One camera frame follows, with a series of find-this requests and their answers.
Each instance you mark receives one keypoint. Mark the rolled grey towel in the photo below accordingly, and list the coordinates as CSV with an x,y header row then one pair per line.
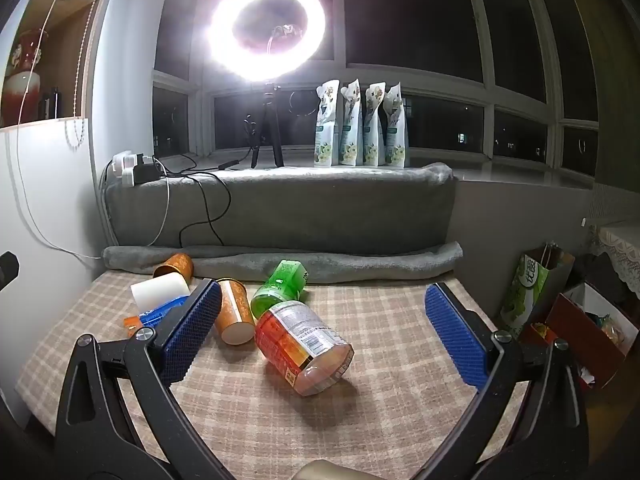
x,y
360,262

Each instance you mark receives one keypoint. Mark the white cup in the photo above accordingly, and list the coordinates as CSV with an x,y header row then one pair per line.
x,y
160,292

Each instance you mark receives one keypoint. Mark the black charger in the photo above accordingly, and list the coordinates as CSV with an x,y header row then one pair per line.
x,y
145,174

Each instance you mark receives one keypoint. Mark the red white vase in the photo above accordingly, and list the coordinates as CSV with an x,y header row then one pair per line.
x,y
22,87

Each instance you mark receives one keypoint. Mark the white lace cloth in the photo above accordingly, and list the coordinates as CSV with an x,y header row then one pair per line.
x,y
617,242

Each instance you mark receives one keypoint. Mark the white window frame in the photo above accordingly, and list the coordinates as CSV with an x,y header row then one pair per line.
x,y
440,82

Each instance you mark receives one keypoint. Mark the orange patterned paper cup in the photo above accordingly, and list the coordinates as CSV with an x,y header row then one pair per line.
x,y
177,264
235,315

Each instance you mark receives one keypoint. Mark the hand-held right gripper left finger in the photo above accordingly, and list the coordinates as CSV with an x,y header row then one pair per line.
x,y
192,332

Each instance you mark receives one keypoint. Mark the red cardboard box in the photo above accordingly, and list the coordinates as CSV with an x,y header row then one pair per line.
x,y
580,335

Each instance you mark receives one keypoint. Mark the black tripod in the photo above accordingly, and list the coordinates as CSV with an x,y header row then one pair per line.
x,y
270,125

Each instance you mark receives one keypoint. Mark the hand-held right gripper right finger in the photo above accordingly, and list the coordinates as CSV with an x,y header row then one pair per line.
x,y
457,340

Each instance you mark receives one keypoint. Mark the green plastic bottle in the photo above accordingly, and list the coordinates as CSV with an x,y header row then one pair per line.
x,y
272,292

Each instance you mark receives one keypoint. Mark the beige checked table cloth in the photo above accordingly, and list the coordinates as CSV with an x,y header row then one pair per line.
x,y
380,320

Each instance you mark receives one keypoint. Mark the white power strip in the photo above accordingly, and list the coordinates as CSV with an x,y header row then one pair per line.
x,y
122,162

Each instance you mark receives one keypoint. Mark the orange snack packet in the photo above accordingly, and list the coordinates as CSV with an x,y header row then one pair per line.
x,y
134,325

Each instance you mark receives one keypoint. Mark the green paper bag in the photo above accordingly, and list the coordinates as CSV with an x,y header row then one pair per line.
x,y
530,285

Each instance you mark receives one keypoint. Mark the wooden shelf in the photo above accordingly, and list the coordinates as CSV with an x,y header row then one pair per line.
x,y
65,60

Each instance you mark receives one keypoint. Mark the white green stand-up pouch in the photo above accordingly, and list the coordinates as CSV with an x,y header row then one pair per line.
x,y
350,130
373,130
325,130
396,130

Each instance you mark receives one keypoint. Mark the grey blanket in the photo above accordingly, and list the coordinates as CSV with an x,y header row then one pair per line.
x,y
310,210

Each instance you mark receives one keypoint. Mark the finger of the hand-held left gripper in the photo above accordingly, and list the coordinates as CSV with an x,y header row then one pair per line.
x,y
7,267

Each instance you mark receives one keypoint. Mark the small dark bottle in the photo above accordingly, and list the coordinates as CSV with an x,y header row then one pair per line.
x,y
52,102

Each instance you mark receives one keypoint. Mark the orange labelled clear jar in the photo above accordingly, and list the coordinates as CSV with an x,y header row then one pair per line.
x,y
295,340

